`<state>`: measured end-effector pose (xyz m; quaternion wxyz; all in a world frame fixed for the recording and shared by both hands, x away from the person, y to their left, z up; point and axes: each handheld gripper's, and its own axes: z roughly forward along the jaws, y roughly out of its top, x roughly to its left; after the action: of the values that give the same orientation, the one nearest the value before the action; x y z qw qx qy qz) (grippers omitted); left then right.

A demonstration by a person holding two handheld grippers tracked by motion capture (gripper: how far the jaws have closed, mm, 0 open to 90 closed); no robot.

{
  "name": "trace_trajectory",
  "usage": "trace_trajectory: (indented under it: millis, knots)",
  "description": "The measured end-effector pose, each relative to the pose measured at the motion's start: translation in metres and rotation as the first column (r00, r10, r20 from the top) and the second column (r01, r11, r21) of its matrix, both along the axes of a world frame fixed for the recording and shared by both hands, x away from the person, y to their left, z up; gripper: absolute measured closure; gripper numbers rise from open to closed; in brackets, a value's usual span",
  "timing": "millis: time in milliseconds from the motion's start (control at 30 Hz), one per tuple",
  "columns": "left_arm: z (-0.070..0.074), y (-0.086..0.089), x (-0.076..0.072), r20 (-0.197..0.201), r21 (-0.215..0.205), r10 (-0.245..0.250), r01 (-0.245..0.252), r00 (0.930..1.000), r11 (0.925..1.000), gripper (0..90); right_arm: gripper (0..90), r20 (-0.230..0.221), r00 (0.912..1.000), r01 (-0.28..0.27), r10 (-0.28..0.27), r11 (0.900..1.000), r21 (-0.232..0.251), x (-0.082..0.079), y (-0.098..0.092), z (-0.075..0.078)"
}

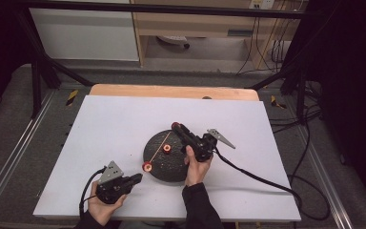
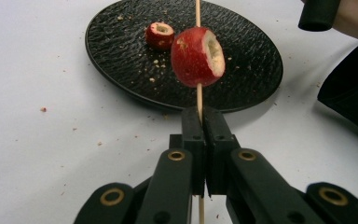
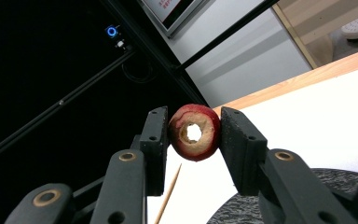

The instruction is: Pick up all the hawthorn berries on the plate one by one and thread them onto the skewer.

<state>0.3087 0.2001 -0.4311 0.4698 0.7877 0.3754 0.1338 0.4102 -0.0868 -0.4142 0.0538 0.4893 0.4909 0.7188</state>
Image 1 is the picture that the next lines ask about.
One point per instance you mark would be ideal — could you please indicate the white cabinet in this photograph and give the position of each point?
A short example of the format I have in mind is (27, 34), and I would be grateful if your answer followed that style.
(82, 35)

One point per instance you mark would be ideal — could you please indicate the wooden table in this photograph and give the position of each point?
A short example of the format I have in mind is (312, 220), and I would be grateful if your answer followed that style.
(171, 91)

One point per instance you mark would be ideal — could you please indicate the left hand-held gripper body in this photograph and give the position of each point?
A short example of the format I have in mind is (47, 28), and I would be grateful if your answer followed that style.
(111, 184)

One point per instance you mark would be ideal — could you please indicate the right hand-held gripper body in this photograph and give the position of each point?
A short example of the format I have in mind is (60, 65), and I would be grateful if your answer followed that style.
(205, 146)

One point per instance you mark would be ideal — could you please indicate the white wall socket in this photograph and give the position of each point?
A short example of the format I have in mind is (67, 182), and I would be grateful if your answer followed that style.
(262, 4)

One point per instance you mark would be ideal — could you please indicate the black metal frame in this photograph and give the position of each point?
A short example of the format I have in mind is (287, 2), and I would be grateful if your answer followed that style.
(158, 8)

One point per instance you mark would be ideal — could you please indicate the white table board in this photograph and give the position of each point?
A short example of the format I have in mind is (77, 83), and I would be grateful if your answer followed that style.
(108, 127)

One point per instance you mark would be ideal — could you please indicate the white chair base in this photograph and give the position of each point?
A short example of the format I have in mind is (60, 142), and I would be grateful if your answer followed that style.
(173, 40)

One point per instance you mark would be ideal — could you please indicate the yellow black tape strip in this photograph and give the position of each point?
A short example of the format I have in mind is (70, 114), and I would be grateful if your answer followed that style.
(72, 97)
(277, 102)

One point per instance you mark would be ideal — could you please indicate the person's right hand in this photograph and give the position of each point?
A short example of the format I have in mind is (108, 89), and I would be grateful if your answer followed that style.
(197, 170)

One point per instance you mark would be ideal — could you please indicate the wooden desk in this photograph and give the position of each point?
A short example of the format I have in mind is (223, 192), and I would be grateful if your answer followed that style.
(197, 22)

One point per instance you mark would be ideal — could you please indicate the black round textured plate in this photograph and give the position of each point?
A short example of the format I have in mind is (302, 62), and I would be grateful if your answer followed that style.
(168, 165)

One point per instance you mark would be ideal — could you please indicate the thin wooden skewer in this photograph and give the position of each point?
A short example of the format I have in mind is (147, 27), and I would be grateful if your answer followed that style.
(160, 149)

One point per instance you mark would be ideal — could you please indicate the aluminium floor rail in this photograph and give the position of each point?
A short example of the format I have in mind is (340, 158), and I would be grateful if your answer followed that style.
(16, 149)
(327, 178)

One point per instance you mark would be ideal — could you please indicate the person's left hand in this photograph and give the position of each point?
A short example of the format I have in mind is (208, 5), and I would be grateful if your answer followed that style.
(103, 210)

